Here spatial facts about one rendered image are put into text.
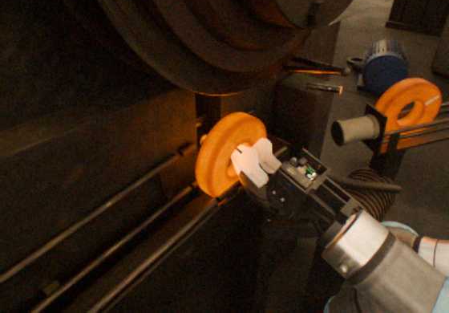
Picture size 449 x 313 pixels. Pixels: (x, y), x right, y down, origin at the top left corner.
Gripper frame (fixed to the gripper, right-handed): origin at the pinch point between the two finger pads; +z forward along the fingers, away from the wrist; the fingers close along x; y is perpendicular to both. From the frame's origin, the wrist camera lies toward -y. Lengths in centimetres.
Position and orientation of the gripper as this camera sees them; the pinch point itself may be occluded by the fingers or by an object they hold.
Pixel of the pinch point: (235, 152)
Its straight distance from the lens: 55.5
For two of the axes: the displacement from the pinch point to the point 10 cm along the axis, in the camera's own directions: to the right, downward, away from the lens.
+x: -6.7, 4.1, -6.1
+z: -7.0, -6.2, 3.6
